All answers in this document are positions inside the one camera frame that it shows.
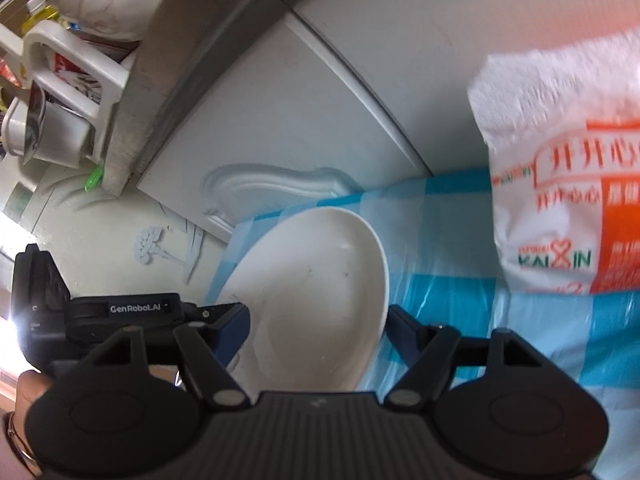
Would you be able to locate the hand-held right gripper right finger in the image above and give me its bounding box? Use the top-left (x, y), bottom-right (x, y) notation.
top-left (382, 304), bottom-right (546, 407)

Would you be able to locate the orange white tissue pack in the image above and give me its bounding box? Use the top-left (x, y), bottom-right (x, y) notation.
top-left (467, 30), bottom-right (640, 296)

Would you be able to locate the white cabinet door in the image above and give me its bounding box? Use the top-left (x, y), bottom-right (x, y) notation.
top-left (137, 10), bottom-right (433, 241)
top-left (295, 0), bottom-right (640, 176)

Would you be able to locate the plain white bowl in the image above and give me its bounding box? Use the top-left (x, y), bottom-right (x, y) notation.
top-left (218, 207), bottom-right (391, 393)

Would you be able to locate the grey stone countertop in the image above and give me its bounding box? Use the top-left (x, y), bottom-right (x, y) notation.
top-left (102, 0), bottom-right (321, 196)

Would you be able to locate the white utensil rack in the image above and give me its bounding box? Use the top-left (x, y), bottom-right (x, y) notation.
top-left (0, 20), bottom-right (136, 121)

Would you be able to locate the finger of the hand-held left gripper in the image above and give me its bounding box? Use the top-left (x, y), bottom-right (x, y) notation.
top-left (180, 301), bottom-right (247, 328)

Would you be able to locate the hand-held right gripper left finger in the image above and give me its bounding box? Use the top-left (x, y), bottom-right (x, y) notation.
top-left (87, 305), bottom-right (251, 408)

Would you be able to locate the green clip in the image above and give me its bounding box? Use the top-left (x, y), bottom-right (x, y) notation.
top-left (84, 164), bottom-right (107, 192)

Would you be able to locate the silver bracelet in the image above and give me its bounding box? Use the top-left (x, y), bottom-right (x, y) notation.
top-left (4, 412), bottom-right (43, 478)

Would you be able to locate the white flower hook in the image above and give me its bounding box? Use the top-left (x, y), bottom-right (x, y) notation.
top-left (132, 226), bottom-right (164, 266)

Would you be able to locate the steel ladle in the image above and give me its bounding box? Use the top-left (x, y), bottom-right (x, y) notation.
top-left (25, 82), bottom-right (51, 153)

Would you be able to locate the person's left hand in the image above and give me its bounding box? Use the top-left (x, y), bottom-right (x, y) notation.
top-left (10, 369), bottom-right (55, 461)

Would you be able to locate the blue checked tablecloth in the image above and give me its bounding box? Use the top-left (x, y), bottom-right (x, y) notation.
top-left (205, 167), bottom-right (640, 480)

